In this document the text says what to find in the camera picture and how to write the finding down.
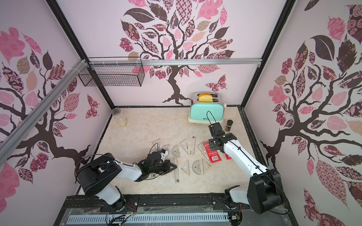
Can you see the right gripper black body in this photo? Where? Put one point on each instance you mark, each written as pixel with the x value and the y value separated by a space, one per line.
pixel 213 127

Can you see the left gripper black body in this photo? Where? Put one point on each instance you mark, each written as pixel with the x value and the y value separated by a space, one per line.
pixel 159 169

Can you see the clear straight ruler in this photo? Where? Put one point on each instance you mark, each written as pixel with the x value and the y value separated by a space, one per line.
pixel 192 145
pixel 176 171

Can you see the clear protractor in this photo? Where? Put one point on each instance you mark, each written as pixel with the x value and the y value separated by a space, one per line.
pixel 176 151
pixel 196 167
pixel 166 147

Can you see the clear triangle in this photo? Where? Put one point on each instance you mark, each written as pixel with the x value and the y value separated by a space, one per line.
pixel 185 168
pixel 184 145
pixel 206 165
pixel 203 152

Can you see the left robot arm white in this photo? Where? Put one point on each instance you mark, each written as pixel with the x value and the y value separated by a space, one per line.
pixel 96 176

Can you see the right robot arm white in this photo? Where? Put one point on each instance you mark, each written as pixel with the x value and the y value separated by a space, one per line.
pixel 264 191

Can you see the mint green toaster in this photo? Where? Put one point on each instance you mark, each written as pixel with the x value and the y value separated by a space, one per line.
pixel 205 113

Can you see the yellow toast slice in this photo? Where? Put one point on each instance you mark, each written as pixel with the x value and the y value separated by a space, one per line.
pixel 205 98

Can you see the clear glass jar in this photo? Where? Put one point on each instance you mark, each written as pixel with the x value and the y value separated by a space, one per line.
pixel 119 117

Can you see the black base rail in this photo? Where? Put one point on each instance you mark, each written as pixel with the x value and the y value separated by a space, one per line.
pixel 218 201

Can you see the white slotted cable duct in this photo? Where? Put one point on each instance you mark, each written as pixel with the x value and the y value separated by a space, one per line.
pixel 110 219

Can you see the aluminium rail back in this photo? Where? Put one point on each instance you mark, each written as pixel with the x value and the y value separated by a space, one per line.
pixel 179 62

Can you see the aluminium rail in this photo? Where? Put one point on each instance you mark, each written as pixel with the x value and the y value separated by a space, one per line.
pixel 179 62
pixel 15 138

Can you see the black wire basket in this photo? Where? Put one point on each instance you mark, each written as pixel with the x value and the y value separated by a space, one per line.
pixel 114 73

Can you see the aluminium rail left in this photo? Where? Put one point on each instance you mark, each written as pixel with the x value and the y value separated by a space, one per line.
pixel 15 138

